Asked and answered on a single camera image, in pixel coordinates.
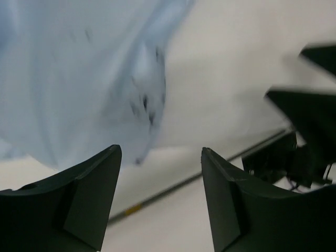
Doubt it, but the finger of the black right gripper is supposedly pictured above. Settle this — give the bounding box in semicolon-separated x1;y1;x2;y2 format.
299;45;335;76
266;89;335;165

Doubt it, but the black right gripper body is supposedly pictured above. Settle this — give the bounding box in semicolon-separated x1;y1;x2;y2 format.
242;131;332;188

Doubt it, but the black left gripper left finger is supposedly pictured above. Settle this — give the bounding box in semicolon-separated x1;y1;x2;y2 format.
1;145;122;251

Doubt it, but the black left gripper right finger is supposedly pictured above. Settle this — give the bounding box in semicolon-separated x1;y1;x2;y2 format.
201;148;335;252

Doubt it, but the light blue pillowcase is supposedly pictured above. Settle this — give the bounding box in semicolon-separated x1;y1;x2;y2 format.
1;1;193;170

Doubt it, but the white pillow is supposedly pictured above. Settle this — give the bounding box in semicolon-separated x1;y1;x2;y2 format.
155;1;335;148

